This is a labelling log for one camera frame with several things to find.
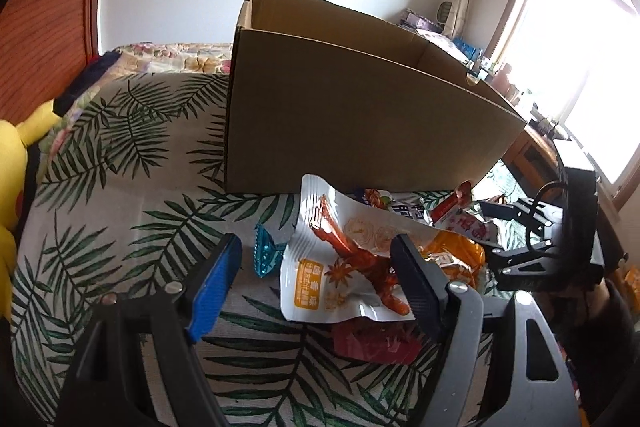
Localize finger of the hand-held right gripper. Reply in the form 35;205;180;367
486;243;556;292
479;199;563;228

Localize teal candy wrapper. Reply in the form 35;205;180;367
252;223;288;278

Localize yellow plush toy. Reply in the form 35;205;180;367
0;99;63;323

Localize person's right forearm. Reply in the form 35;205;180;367
560;277;640;427

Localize white red snack packet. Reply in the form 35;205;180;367
435;212;501;250

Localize window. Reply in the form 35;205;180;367
482;0;640;208

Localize brown cardboard box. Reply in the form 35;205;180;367
223;0;528;196

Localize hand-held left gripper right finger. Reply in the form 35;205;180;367
390;233;581;427

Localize purple box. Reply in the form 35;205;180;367
400;9;445;32

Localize red orange snack packet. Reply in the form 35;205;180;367
427;181;473;225

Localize wooden headboard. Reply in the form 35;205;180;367
0;0;116;122

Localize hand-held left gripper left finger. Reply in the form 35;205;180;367
54;233;244;427

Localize blue packets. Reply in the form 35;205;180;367
452;37;485;62

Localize silver blue snack packet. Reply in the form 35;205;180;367
357;188;431;228

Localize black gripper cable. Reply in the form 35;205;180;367
527;181;568;250

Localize leaf print bedsheet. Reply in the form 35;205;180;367
10;72;576;427

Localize wooden cabinet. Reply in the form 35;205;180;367
500;104;563;190

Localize floral blanket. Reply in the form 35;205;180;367
45;42;236;150

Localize dark cloth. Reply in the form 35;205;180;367
52;52;121;115

